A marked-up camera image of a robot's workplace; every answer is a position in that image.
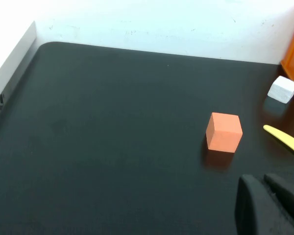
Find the yellow plastic knife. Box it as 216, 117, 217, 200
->
263, 124, 294, 159

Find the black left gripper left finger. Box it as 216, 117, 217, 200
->
235, 174, 294, 235

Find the salmon orange cube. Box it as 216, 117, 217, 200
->
205, 112, 243, 154

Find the white cube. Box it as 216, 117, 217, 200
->
267, 75, 294, 104

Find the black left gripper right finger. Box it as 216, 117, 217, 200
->
264, 173, 294, 228

